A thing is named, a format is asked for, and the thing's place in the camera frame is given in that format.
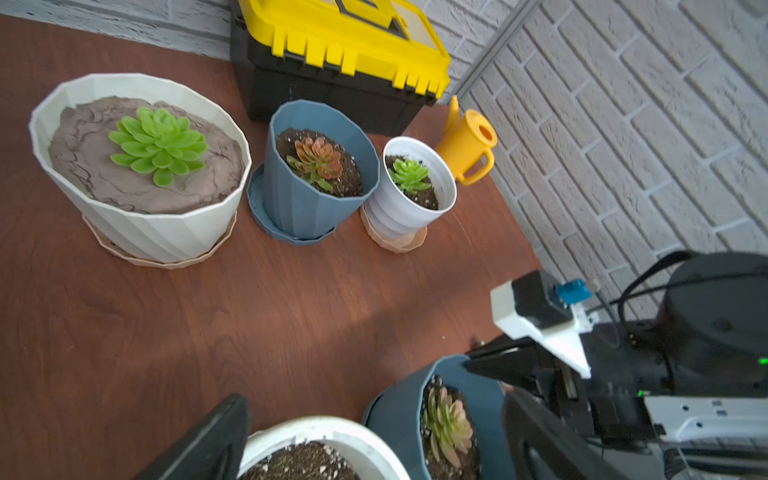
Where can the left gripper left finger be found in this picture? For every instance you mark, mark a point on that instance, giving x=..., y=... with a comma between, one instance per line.
x=212, y=449

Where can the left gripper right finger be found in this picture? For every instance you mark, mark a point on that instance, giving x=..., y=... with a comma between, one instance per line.
x=530, y=427

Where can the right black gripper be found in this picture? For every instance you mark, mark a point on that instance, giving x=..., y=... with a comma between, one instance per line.
x=609, y=406

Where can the large white round pot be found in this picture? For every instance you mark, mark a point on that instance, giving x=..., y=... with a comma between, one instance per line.
x=319, y=447

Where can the blue-grey plant pot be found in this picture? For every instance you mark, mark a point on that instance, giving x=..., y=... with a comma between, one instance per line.
x=395, y=417
x=297, y=212

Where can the cream faceted pot clay soil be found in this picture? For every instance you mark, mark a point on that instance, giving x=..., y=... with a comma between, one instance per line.
x=69, y=133

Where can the small white ribbed pot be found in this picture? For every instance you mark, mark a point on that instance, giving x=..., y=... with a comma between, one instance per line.
x=394, y=214

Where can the yellow watering can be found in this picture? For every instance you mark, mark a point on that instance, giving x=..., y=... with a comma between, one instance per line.
x=467, y=143

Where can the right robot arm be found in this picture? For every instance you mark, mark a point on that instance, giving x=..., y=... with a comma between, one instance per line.
x=674, y=367

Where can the pink-green succulent front blue pot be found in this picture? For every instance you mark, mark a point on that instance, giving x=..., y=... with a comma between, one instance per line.
x=449, y=430

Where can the green succulent small white pot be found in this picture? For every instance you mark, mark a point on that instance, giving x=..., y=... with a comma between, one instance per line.
x=409, y=176

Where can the reddish succulent back blue pot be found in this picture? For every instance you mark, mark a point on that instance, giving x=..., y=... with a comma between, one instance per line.
x=316, y=162

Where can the bright green succulent cream pot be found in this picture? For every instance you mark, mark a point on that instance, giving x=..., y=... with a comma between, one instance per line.
x=157, y=143

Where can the peach saucer under cream pot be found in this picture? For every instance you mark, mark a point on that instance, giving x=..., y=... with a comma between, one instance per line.
x=161, y=256

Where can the yellow black toolbox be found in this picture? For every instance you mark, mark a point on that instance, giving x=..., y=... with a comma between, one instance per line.
x=378, y=62

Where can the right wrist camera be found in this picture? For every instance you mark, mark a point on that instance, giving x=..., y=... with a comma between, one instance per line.
x=551, y=313

